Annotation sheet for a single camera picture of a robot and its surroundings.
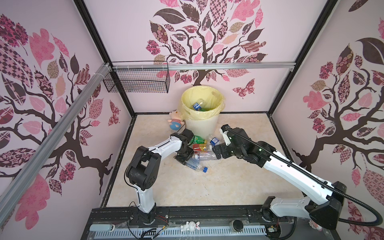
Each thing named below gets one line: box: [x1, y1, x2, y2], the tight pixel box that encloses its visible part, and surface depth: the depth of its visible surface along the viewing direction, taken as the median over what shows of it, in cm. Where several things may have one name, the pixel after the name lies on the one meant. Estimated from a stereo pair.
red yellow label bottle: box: [192, 143, 207, 154], surface depth 96 cm
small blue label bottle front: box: [193, 102, 203, 111], surface depth 105 cm
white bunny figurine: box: [180, 221, 201, 232], surface depth 71 cm
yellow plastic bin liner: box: [179, 85, 226, 120], surface depth 97 cm
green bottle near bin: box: [193, 135, 206, 144], surface depth 101 cm
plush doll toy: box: [167, 109, 185, 131], surface depth 109 cm
